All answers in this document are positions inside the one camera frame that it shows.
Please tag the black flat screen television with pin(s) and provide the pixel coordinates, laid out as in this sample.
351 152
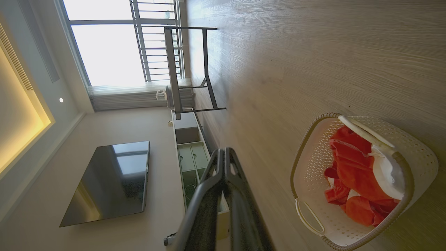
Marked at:
111 184

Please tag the large bright window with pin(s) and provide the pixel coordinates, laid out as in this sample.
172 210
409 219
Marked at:
104 52

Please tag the red and white garment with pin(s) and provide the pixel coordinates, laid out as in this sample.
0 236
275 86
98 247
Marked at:
355 170

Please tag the small white fan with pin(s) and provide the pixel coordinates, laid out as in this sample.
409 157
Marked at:
161 95

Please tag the ceiling air vent grille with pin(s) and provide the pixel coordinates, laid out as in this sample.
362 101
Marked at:
15 59

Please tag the white perforated laundry basket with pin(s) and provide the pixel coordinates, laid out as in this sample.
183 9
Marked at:
313 167

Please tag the black metal frame table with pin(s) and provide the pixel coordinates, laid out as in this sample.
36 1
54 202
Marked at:
172 69

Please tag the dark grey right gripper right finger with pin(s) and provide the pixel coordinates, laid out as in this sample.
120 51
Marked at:
245 216

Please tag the white low media cabinet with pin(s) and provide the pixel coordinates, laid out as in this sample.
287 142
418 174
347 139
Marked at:
190 157

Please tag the grey balcony railing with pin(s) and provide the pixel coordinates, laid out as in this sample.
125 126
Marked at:
153 42

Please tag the white pleated curtain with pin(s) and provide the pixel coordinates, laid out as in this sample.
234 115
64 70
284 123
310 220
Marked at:
125 97

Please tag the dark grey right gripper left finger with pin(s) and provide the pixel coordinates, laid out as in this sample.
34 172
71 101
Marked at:
200 216

